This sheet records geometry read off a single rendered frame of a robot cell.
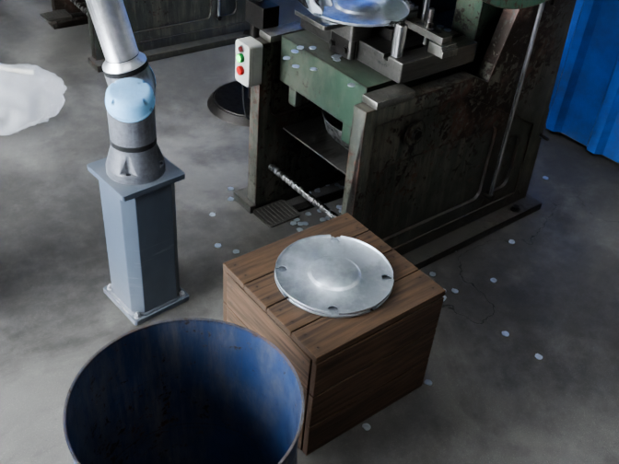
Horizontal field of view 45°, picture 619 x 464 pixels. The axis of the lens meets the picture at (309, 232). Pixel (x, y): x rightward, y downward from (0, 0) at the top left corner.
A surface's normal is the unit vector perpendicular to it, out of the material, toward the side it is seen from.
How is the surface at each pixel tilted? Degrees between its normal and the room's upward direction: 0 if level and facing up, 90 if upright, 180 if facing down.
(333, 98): 90
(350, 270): 0
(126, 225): 90
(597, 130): 90
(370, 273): 0
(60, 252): 0
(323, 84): 90
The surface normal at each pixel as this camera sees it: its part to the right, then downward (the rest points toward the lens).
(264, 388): -0.69, 0.37
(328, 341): 0.07, -0.79
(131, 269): -0.06, 0.61
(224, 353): -0.27, 0.54
